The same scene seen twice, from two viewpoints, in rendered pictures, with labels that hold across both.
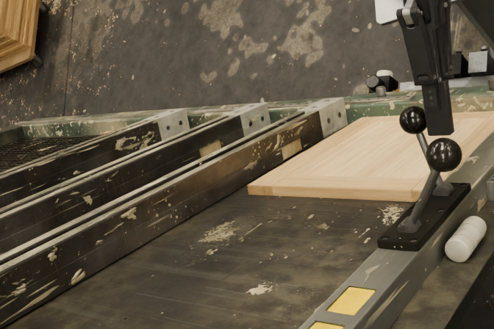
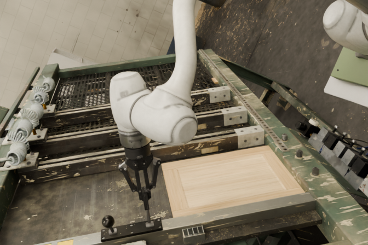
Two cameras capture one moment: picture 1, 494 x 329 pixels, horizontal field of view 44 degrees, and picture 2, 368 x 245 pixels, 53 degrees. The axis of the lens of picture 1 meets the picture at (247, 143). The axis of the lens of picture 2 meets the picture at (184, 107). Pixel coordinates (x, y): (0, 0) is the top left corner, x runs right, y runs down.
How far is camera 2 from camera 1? 1.15 m
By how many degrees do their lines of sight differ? 43
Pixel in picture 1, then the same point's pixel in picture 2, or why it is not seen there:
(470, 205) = (159, 235)
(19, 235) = (92, 142)
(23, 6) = not seen: outside the picture
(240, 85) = (334, 57)
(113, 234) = (93, 165)
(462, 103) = (293, 171)
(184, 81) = (314, 39)
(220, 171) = (154, 153)
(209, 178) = not seen: hidden behind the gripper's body
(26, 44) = not seen: outside the picture
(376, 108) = (271, 145)
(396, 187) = (173, 205)
